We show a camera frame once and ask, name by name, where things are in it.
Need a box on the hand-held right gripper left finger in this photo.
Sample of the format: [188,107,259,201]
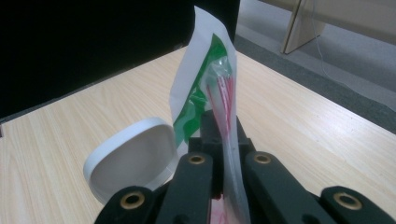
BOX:
[188,109,225,156]

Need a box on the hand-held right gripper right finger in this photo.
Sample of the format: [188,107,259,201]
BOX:
[234,115,257,156]

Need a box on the white pink plastic sugar bag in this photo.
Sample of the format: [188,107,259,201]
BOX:
[168,5,252,224]

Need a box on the grey lidded jar with handle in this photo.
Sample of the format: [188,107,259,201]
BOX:
[82,117,181,205]

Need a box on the black curtain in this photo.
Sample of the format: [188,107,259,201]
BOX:
[0,0,241,125]

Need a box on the light wooden shelf unit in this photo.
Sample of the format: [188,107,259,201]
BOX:
[258,0,396,56]

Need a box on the thin white cable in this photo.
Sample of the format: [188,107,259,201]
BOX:
[311,0,396,112]

